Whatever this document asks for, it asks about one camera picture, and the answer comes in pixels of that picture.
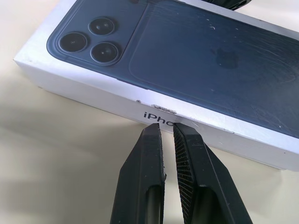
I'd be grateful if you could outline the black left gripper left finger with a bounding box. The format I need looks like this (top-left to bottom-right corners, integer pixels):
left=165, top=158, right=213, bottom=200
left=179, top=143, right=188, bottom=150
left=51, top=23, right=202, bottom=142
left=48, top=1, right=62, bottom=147
left=111, top=122, right=168, bottom=224

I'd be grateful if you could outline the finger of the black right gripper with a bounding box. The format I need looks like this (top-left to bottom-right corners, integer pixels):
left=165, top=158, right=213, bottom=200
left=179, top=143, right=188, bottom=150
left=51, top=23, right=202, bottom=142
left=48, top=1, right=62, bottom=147
left=202, top=0, right=253, bottom=11

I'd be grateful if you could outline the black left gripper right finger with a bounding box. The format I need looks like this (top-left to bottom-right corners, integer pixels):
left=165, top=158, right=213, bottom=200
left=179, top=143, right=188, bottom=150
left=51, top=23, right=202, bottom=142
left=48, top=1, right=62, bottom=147
left=172, top=121, right=255, bottom=224

